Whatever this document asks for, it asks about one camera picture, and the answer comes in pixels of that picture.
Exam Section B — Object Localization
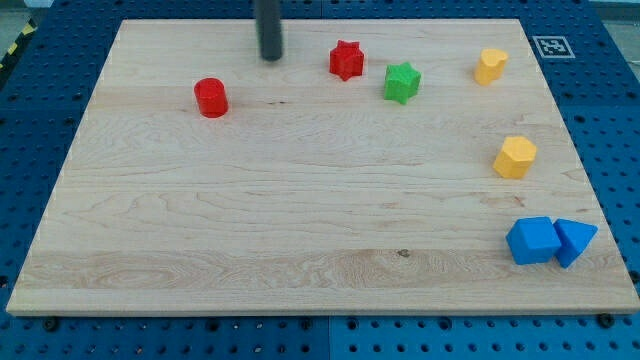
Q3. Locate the red star block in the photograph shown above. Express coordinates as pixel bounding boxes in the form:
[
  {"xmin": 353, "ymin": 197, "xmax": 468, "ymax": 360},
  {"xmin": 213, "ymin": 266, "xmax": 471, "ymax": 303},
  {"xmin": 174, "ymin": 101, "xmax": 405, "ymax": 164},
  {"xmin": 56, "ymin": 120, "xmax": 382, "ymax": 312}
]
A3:
[{"xmin": 329, "ymin": 40, "xmax": 365, "ymax": 81}]

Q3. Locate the green star block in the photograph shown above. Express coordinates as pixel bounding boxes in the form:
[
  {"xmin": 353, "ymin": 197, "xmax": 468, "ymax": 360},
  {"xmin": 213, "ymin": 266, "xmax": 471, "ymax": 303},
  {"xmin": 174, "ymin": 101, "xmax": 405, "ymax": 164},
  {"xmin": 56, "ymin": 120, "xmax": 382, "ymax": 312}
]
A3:
[{"xmin": 383, "ymin": 62, "xmax": 422, "ymax": 105}]

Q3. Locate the yellow heart block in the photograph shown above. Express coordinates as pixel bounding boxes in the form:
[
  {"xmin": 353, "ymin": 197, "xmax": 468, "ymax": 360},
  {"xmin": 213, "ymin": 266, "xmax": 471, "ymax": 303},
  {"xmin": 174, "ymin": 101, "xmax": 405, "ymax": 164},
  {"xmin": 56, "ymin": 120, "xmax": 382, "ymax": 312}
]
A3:
[{"xmin": 474, "ymin": 48, "xmax": 509, "ymax": 86}]

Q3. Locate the light wooden board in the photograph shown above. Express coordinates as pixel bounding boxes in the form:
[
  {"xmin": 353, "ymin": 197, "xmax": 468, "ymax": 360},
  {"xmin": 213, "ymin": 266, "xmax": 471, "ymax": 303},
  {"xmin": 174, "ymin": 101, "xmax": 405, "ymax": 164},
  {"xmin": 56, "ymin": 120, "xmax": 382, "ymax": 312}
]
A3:
[{"xmin": 7, "ymin": 19, "xmax": 639, "ymax": 317}]

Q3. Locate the red cylinder block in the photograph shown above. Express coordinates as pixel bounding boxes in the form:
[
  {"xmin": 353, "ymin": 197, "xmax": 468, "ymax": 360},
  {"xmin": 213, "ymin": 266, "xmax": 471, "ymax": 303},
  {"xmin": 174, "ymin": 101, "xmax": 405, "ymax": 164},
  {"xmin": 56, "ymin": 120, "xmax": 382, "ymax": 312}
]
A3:
[{"xmin": 194, "ymin": 78, "xmax": 229, "ymax": 118}]

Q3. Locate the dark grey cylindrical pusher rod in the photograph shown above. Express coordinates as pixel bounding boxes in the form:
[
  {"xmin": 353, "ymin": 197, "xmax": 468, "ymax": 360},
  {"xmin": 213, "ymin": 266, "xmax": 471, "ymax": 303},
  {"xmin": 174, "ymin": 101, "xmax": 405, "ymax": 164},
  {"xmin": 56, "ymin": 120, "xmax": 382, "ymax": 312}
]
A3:
[{"xmin": 254, "ymin": 0, "xmax": 283, "ymax": 62}]

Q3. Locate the yellow hexagon block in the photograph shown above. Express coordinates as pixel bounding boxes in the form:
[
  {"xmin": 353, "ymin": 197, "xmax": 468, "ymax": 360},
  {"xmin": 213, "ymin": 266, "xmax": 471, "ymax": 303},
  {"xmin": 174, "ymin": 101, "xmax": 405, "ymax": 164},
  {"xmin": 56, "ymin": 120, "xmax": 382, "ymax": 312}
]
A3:
[{"xmin": 493, "ymin": 136, "xmax": 537, "ymax": 179}]

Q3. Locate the blue cube block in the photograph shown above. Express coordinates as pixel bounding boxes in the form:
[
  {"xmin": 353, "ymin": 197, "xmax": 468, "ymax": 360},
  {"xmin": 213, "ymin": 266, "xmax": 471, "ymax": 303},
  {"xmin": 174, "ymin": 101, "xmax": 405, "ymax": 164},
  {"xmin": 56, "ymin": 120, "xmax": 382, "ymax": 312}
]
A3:
[{"xmin": 506, "ymin": 217, "xmax": 561, "ymax": 265}]

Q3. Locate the blue triangle block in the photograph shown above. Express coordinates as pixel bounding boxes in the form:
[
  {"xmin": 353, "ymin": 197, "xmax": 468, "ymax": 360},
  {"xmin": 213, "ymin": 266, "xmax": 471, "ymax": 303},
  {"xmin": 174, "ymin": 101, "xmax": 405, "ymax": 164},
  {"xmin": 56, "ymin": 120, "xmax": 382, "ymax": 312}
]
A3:
[{"xmin": 553, "ymin": 218, "xmax": 598, "ymax": 268}]

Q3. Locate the white fiducial marker tag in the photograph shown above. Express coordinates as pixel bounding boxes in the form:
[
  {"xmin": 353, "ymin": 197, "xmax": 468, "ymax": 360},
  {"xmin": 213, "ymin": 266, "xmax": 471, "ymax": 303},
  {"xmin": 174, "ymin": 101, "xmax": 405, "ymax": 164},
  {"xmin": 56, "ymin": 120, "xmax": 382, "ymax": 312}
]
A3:
[{"xmin": 532, "ymin": 35, "xmax": 575, "ymax": 59}]

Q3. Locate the black bolt front left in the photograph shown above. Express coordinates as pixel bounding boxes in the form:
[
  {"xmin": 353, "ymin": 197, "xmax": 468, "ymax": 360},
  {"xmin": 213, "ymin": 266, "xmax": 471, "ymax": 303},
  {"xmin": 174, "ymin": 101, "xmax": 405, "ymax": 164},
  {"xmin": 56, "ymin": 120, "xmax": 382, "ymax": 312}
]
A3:
[{"xmin": 42, "ymin": 317, "xmax": 59, "ymax": 332}]

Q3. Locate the black bolt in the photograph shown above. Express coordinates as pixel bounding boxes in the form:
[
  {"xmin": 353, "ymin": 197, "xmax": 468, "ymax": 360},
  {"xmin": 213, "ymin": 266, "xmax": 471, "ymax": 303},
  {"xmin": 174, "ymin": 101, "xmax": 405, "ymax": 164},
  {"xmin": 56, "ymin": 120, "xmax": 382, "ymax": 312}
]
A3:
[
  {"xmin": 596, "ymin": 313, "xmax": 615, "ymax": 329},
  {"xmin": 42, "ymin": 317, "xmax": 59, "ymax": 332}
]

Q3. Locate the black bolt front right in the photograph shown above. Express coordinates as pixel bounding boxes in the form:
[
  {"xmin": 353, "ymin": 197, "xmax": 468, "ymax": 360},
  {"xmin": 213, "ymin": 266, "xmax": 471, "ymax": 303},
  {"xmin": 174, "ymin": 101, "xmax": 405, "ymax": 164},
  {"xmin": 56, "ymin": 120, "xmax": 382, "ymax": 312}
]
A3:
[{"xmin": 596, "ymin": 313, "xmax": 615, "ymax": 329}]

